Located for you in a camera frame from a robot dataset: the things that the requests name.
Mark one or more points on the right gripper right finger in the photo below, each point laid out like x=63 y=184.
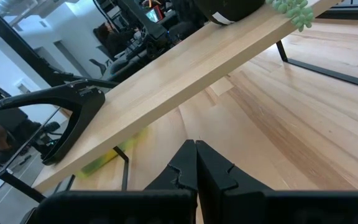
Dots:
x=259 y=208

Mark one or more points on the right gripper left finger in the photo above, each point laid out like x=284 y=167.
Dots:
x=135 y=208

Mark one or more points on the yellow-green translucent pencil box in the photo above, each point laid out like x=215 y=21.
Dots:
x=104 y=158

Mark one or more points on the black stapler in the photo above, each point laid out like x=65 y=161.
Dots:
x=79 y=102

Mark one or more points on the wooden riser shelf black legs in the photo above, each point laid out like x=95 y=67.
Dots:
x=182 y=71

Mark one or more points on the person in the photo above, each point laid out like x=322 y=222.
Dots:
x=113 y=40

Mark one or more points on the red-edged tablet screen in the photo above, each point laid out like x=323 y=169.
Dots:
x=154 y=14

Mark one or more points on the potted succulent plant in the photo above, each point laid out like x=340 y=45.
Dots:
x=228 y=9

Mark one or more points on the black metal table frame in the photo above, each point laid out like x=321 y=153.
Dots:
x=11 y=37

